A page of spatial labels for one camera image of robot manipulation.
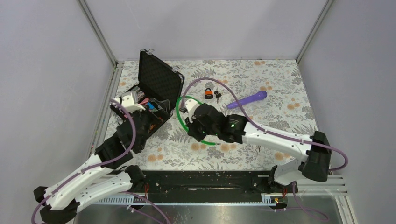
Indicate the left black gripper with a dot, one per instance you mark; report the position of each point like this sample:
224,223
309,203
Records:
140,112

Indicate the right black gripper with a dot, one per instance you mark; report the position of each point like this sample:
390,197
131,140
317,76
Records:
192,130

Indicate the orange black padlock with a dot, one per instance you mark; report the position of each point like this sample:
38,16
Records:
208,94

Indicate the black keys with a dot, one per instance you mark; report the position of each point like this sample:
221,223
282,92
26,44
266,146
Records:
217,95

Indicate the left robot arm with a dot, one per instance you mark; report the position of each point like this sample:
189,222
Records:
101,174

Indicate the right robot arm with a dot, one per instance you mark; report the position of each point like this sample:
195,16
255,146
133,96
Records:
311,153

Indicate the blue round chip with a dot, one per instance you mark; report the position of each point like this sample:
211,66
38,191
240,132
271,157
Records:
151,107

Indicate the black poker chip case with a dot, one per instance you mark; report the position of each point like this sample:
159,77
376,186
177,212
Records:
156,80

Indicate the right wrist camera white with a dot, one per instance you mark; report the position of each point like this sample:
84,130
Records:
190,105

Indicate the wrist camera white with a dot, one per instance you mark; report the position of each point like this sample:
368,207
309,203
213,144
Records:
128,102
190,105

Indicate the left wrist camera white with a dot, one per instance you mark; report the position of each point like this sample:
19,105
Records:
128,102

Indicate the purple cylindrical handle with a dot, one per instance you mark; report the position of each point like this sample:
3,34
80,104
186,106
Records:
261,95

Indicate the black mounting base plate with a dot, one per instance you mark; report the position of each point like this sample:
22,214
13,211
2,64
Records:
204,186

